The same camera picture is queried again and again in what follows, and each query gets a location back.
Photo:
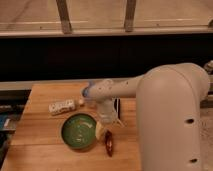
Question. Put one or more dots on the right metal window post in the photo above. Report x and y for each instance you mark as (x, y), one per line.
(129, 15)

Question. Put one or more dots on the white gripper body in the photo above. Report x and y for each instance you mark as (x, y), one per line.
(107, 115)

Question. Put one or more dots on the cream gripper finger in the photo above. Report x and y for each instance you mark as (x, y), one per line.
(100, 130)
(120, 122)

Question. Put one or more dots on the red chili pepper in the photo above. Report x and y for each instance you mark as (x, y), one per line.
(109, 143)

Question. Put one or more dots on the metal window post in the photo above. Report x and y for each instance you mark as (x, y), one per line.
(64, 16)
(129, 15)

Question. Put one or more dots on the black rectangular block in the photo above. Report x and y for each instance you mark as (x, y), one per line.
(117, 107)

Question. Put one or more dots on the left metal window post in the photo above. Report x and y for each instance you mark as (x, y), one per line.
(64, 16)

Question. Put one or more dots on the green ceramic bowl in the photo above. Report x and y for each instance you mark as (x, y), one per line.
(78, 131)

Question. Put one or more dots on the white cup with blue cloth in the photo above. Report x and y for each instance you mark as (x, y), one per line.
(88, 101)

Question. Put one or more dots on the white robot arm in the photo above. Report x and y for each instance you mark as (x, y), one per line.
(168, 101)

